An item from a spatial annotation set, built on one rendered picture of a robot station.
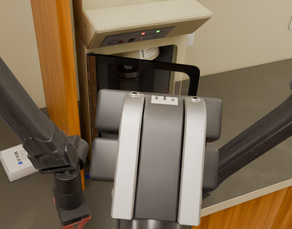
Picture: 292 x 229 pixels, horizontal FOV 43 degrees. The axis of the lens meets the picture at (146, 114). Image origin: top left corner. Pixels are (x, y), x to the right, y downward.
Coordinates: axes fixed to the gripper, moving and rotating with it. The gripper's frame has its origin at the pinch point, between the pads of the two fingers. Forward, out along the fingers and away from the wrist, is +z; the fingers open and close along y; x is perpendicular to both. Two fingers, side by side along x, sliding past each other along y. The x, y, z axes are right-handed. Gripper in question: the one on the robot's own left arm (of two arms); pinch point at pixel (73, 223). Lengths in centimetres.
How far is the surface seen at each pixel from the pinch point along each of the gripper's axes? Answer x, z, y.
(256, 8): -108, -12, 74
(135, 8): -28, -40, 29
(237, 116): -79, 17, 38
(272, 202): -75, 33, 4
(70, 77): -7.7, -27.2, 23.3
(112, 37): -19.2, -35.9, 24.1
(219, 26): -89, -6, 74
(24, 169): 8.0, 13.1, 35.5
